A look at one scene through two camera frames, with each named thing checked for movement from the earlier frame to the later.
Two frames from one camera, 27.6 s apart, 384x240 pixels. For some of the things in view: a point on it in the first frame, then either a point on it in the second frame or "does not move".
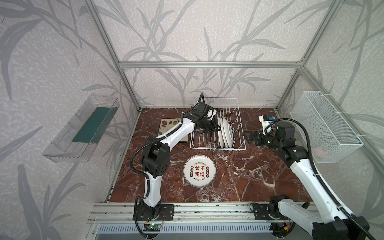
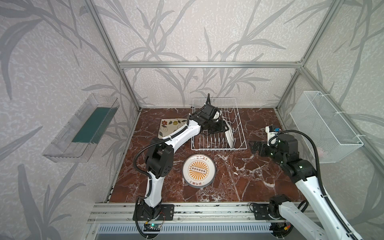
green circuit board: x=152 y=227 does not move
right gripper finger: x=249 y=134 -> x=254 y=144
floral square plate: x=166 y=124 does not move
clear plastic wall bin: x=84 y=131 does not move
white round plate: x=222 y=130 -> x=199 y=171
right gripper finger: x=250 y=142 -> x=256 y=151
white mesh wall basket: x=332 y=140 does not move
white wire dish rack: x=227 y=108 does not move
